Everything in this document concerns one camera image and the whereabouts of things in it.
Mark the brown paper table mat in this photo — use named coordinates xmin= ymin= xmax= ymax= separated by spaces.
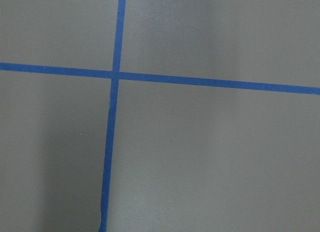
xmin=0 ymin=0 xmax=320 ymax=232

